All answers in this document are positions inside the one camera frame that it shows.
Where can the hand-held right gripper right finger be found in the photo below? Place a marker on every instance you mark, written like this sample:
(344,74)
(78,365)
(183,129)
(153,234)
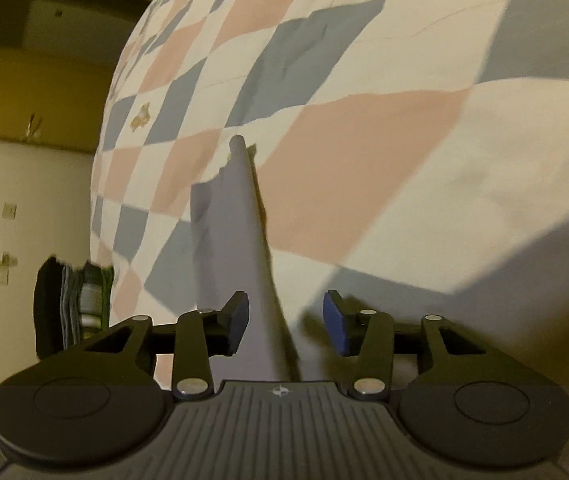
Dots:
(335,322)

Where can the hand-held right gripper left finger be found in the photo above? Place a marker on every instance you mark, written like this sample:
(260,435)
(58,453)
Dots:
(238,320)

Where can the grey garment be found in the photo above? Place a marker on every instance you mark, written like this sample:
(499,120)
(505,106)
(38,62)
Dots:
(234,240)

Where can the green folded garment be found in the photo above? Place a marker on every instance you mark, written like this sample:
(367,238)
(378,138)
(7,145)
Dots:
(106,280)

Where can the striped folded garment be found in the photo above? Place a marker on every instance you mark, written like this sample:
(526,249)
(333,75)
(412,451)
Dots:
(89,305)

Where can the blue-grey folded garment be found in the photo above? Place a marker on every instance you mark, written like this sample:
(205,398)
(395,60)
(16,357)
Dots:
(71,305)

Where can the pink and blue checked blanket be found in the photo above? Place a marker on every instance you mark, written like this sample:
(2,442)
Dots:
(364,135)

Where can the black folded garment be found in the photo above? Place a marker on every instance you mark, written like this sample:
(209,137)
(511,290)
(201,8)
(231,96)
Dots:
(47,305)

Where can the wooden door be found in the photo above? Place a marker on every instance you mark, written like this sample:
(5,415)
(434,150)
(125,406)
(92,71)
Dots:
(29,90)

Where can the wall hook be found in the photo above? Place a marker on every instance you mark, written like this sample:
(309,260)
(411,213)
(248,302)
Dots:
(5,265)

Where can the wall light switch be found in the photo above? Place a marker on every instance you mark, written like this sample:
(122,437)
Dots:
(9,209)

